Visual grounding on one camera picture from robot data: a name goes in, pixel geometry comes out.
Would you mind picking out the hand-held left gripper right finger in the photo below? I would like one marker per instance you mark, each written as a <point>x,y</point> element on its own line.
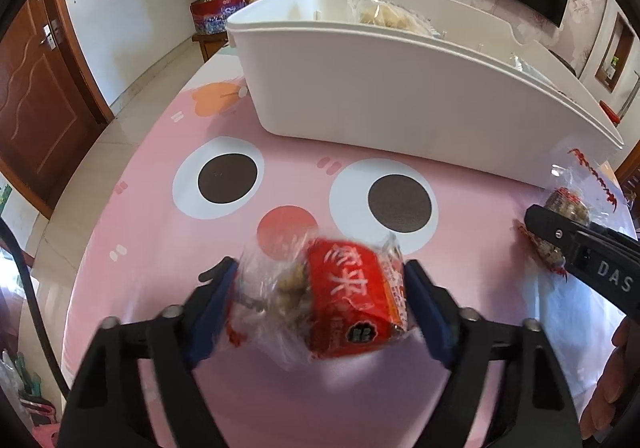
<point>430,313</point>

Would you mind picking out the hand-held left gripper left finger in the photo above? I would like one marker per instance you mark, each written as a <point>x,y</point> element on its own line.
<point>215,318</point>

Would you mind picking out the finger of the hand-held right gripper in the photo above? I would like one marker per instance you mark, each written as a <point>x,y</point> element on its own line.
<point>555,228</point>

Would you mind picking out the nut snack clear red-edged wrapper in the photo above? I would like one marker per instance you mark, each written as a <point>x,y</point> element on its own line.
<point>565,200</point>

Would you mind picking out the red label snack packet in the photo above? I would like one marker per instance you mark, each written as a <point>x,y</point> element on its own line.
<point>345,298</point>

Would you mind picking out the white plastic storage bin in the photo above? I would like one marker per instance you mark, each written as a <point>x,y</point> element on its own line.
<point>400,93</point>

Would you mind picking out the person's right hand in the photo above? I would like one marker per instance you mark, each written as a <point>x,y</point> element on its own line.
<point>617,388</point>

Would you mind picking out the brown wooden door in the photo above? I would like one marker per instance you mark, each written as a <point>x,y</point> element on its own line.
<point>40,118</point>

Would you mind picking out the wooden television cabinet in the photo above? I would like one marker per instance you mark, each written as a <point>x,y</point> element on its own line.
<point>212,48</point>

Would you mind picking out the pale puffed cake clear bag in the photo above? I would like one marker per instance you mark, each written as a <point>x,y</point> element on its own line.
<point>380,13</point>

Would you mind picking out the red tin box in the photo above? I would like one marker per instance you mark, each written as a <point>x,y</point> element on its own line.
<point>215,13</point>

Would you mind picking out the wooden framed wall niche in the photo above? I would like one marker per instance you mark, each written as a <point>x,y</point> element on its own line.
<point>627,48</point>

